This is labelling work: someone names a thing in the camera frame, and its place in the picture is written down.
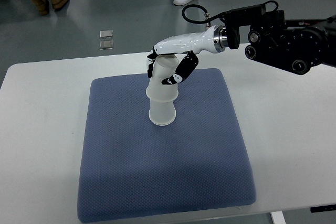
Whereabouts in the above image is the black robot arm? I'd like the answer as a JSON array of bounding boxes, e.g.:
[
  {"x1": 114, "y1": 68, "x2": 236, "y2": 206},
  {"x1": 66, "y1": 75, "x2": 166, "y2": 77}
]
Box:
[{"x1": 196, "y1": 3, "x2": 335, "y2": 75}]

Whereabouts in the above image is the black table control panel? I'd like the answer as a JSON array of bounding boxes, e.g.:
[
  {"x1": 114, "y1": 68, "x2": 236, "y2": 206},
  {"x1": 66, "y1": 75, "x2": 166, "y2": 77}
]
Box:
[{"x1": 310, "y1": 204, "x2": 336, "y2": 213}]

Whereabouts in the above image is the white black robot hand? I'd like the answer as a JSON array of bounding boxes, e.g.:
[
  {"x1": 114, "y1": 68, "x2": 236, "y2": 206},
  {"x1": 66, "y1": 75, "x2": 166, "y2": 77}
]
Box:
[{"x1": 146, "y1": 25, "x2": 228, "y2": 85}]

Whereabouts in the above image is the upper metal floor plate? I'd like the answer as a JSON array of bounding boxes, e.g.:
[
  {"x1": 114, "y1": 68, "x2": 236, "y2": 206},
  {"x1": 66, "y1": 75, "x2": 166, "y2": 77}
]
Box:
[{"x1": 100, "y1": 29, "x2": 113, "y2": 38}]

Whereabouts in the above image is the white paper cup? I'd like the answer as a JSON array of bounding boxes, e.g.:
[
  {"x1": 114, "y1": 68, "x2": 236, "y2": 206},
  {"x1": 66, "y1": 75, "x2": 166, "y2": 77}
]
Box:
[
  {"x1": 145, "y1": 55, "x2": 180, "y2": 103},
  {"x1": 149, "y1": 99, "x2": 176, "y2": 126}
]

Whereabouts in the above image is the white table leg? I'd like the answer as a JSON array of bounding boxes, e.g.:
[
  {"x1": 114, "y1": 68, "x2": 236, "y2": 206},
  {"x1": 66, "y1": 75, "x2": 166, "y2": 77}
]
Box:
[{"x1": 270, "y1": 211, "x2": 286, "y2": 224}]

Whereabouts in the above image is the white paper cup on cushion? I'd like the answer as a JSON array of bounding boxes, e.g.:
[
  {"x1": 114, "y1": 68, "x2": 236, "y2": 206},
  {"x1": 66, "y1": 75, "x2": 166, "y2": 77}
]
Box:
[{"x1": 149, "y1": 99, "x2": 176, "y2": 126}]

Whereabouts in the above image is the lower metal floor plate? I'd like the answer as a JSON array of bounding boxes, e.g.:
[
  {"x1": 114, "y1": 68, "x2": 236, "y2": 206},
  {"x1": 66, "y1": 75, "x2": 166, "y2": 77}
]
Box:
[{"x1": 99, "y1": 40, "x2": 114, "y2": 50}]

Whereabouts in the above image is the blue-grey quilted cushion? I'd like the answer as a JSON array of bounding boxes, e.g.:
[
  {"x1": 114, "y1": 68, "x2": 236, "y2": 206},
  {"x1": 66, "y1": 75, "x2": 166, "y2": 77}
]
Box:
[{"x1": 77, "y1": 68, "x2": 256, "y2": 223}]

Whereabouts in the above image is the metal floor plate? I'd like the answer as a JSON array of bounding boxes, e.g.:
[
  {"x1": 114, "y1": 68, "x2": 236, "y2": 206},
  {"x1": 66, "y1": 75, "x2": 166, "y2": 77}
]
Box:
[
  {"x1": 100, "y1": 29, "x2": 113, "y2": 38},
  {"x1": 99, "y1": 40, "x2": 114, "y2": 50}
]

